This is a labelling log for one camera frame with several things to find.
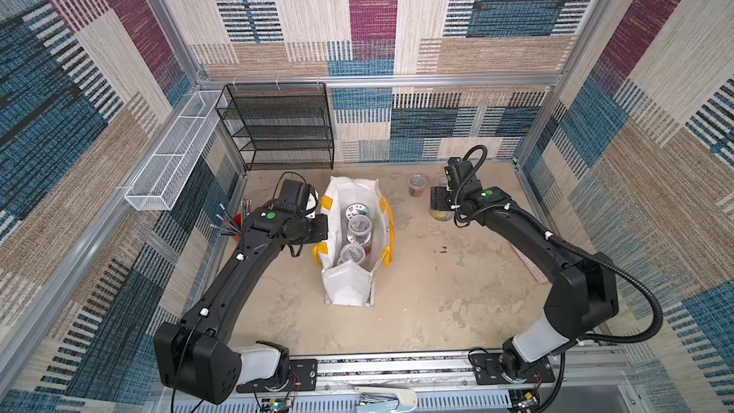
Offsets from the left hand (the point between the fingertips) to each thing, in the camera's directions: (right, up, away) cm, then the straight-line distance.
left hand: (326, 229), depth 79 cm
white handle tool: (+21, -38, -11) cm, 44 cm away
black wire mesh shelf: (-22, +35, +29) cm, 50 cm away
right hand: (+36, +8, +9) cm, 38 cm away
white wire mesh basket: (-40, +13, -8) cm, 43 cm away
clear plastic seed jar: (+29, +13, +29) cm, 43 cm away
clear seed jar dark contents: (+9, 0, +6) cm, 11 cm away
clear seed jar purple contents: (+7, -6, 0) cm, 9 cm away
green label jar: (+7, +5, +17) cm, 19 cm away
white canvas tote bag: (+7, -16, +2) cm, 18 cm away
